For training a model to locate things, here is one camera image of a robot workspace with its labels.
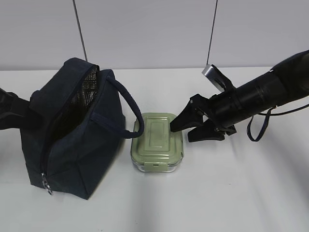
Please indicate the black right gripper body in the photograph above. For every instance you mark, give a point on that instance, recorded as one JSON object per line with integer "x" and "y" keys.
{"x": 217, "y": 109}

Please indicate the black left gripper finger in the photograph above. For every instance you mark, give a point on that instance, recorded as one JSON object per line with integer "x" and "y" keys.
{"x": 15, "y": 112}

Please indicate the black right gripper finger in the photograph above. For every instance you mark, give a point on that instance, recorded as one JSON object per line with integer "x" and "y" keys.
{"x": 190, "y": 117}
{"x": 206, "y": 132}

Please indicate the green lid glass container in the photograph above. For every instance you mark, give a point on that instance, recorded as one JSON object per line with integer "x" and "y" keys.
{"x": 157, "y": 150}

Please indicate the navy blue lunch bag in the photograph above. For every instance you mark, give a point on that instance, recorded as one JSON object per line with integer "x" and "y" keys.
{"x": 86, "y": 114}

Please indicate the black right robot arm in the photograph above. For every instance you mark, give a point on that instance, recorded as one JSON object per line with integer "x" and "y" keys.
{"x": 286, "y": 82}

